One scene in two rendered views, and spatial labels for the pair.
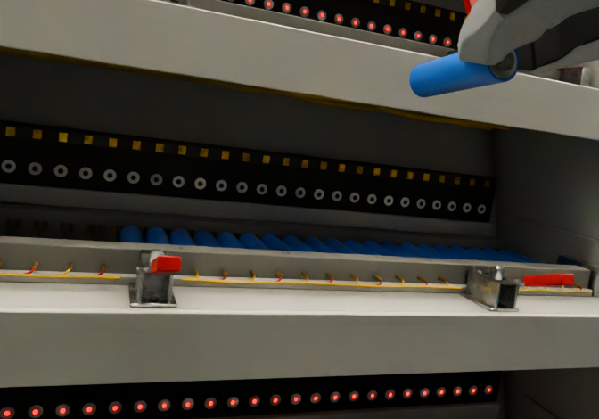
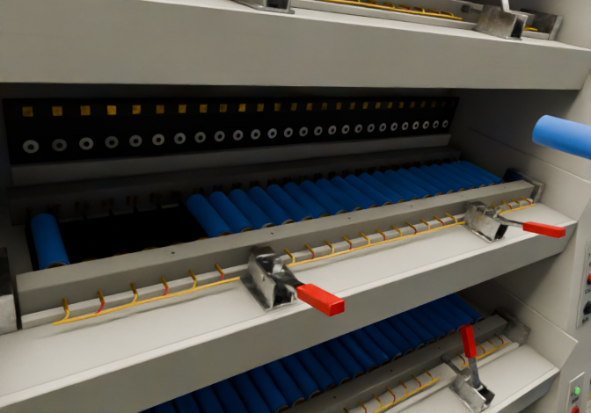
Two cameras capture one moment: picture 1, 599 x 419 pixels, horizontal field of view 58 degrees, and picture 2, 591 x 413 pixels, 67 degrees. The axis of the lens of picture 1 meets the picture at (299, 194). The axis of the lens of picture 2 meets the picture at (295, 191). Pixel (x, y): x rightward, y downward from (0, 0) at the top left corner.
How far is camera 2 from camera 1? 21 cm
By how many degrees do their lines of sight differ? 26
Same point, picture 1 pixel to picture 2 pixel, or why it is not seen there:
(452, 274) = (455, 208)
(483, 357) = (481, 275)
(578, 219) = (525, 141)
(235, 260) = (315, 235)
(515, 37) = not seen: outside the picture
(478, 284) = (477, 220)
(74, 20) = (186, 46)
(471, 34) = not seen: outside the picture
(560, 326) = (527, 243)
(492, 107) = (507, 76)
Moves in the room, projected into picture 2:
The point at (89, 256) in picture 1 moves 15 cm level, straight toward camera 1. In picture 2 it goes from (205, 260) to (339, 351)
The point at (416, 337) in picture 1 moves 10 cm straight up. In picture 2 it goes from (448, 276) to (454, 171)
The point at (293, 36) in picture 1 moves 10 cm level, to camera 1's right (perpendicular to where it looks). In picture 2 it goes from (379, 34) to (498, 38)
